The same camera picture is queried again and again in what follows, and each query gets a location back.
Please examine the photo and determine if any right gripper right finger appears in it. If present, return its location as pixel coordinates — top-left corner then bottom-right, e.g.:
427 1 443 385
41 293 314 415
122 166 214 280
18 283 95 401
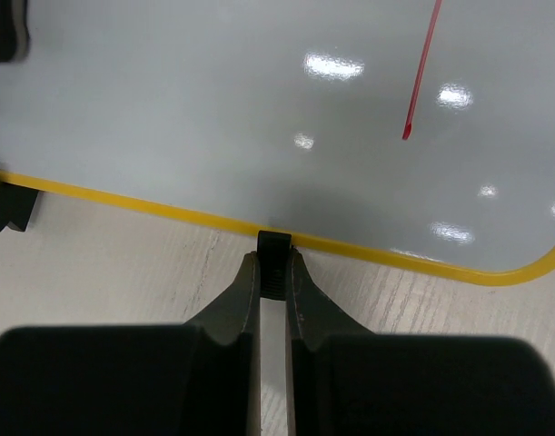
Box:
284 250 372 435

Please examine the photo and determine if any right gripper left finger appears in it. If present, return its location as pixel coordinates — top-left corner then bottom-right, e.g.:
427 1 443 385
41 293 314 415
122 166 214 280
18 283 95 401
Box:
182 253 261 435

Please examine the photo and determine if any yellow framed whiteboard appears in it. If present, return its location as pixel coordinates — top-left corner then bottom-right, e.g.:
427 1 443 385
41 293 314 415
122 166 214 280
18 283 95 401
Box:
0 1 555 286

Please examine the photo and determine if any red heart eraser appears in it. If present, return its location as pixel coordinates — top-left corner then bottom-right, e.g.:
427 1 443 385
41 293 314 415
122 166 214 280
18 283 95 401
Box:
0 0 30 64

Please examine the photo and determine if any right black board clip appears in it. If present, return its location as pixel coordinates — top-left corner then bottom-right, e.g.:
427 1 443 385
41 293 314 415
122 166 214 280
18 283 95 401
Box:
256 231 292 301

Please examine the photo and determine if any black board clip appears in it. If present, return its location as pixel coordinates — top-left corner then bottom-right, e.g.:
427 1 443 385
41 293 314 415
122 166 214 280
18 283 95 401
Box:
0 181 39 233
256 231 292 301

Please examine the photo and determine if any left black board clip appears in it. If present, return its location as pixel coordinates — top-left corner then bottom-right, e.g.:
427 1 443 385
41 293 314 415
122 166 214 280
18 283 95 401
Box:
0 181 39 233

